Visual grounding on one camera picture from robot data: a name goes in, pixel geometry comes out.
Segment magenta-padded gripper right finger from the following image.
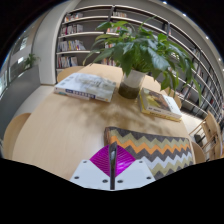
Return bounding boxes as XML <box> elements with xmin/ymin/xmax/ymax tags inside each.
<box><xmin>112</xmin><ymin>142</ymin><xmax>157</xmax><ymax>191</ymax></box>

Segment grey shelf unit with books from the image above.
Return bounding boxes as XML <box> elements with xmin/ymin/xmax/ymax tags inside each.
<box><xmin>54</xmin><ymin>3</ymin><xmax>224</xmax><ymax>124</ymax></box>

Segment green potted plant, white pot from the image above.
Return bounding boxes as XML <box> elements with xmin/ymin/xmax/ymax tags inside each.
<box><xmin>82</xmin><ymin>14</ymin><xmax>203</xmax><ymax>101</ymax></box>

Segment zigzag striped grey-backed towel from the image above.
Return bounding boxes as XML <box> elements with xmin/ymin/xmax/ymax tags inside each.
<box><xmin>103</xmin><ymin>125</ymin><xmax>195</xmax><ymax>181</ymax></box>

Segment small green background plant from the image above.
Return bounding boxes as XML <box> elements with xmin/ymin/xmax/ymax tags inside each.
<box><xmin>22</xmin><ymin>53</ymin><xmax>41</xmax><ymax>70</ymax></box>

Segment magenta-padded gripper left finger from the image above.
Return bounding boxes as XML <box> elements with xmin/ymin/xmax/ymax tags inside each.
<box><xmin>69</xmin><ymin>142</ymin><xmax>114</xmax><ymax>191</ymax></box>

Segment white and blue book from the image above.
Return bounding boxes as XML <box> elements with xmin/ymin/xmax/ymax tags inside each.
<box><xmin>53</xmin><ymin>72</ymin><xmax>118</xmax><ymax>103</ymax></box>

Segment round ceiling lights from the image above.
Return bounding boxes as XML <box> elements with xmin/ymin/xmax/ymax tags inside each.
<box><xmin>161</xmin><ymin>0</ymin><xmax>221</xmax><ymax>61</ymax></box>

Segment yellow-edged book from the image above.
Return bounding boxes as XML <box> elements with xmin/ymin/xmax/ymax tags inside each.
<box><xmin>138</xmin><ymin>87</ymin><xmax>183</xmax><ymax>123</ymax></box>

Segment light wooden slatted chair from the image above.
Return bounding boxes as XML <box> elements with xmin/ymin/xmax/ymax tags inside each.
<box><xmin>188</xmin><ymin>111</ymin><xmax>224</xmax><ymax>161</ymax></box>

